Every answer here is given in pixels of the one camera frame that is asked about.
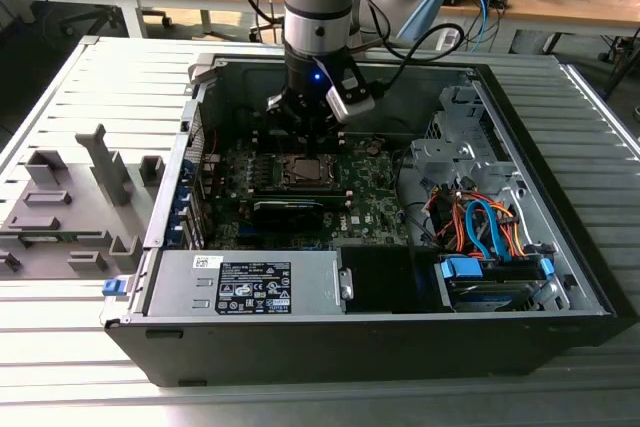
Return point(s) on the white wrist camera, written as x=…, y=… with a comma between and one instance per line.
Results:
x=350, y=107

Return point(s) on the hard disk in blue carrier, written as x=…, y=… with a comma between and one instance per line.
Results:
x=462, y=267

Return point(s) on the green RAM stick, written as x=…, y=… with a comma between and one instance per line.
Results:
x=70, y=236

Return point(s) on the metal drive cage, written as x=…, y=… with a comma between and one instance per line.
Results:
x=440, y=152

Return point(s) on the silver Intel CPU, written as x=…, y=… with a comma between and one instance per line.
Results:
x=307, y=170

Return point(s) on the grey parts rack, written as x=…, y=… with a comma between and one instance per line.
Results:
x=107, y=172

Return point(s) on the silver coin battery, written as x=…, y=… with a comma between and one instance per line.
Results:
x=373, y=150

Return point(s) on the blue case latch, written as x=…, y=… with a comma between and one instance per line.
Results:
x=112, y=287

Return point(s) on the CPU socket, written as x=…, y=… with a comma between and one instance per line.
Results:
x=281, y=182

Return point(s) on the black graphics card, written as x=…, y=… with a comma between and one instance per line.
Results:
x=285, y=217

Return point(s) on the black PC case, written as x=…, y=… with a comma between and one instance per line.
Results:
x=300, y=347

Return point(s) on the green motherboard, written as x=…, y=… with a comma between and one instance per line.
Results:
x=370, y=197

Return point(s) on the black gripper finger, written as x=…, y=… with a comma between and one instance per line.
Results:
x=324, y=119
x=292, y=114

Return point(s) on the grey power supply unit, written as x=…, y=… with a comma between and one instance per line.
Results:
x=175, y=282

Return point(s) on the grey case release latch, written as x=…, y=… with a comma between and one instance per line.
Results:
x=202, y=69

